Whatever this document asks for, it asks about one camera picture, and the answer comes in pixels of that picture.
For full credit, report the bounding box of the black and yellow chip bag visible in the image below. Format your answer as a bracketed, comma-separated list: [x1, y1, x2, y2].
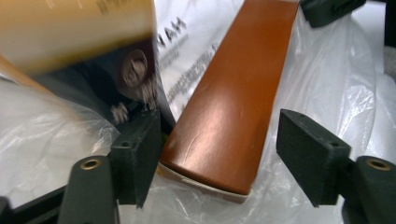
[31, 36, 177, 136]

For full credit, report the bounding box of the orange juice bottle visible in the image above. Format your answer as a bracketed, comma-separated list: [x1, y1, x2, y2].
[0, 0, 157, 77]

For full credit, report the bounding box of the clear plastic bag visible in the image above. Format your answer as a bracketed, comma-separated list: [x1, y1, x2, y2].
[0, 0, 396, 224]

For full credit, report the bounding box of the brown box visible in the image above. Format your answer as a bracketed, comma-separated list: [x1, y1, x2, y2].
[158, 0, 300, 203]

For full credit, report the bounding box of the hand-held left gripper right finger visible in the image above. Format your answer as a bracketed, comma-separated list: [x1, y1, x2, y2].
[276, 108, 353, 208]

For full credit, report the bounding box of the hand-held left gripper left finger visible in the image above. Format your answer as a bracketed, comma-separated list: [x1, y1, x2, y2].
[109, 108, 163, 209]

